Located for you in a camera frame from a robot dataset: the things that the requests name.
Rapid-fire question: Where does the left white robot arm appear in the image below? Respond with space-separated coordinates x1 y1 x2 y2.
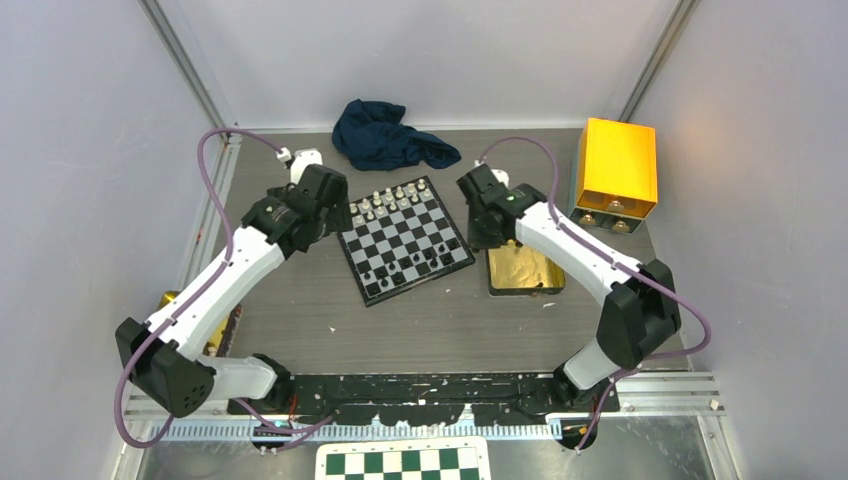
116 163 352 418

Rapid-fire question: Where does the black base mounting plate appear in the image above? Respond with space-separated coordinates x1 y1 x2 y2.
227 372 619 427

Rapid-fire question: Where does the purple cable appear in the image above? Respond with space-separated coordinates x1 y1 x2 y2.
113 128 333 452
475 137 713 452

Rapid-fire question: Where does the gold tin with black pieces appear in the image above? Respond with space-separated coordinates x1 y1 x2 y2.
485 241 566 298

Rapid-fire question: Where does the dark blue cloth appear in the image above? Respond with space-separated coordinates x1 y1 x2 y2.
331 99 462 171

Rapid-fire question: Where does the orange drawer box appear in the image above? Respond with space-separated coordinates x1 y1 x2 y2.
568 118 659 234

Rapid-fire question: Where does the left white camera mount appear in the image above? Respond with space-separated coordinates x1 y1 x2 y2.
276 147 323 184

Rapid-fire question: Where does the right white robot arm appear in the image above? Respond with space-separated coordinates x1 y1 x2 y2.
457 164 681 411

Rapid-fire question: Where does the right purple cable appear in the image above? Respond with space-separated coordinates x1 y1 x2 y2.
475 137 713 452

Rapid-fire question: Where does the gold tin with white pieces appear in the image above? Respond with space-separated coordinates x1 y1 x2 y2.
157 290 243 356

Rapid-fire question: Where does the green white checker board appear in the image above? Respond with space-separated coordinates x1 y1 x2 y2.
315 436 492 480

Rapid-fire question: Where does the black white chess board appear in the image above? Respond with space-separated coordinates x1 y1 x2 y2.
337 176 475 307

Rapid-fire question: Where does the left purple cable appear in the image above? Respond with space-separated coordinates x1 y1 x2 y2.
113 128 333 452

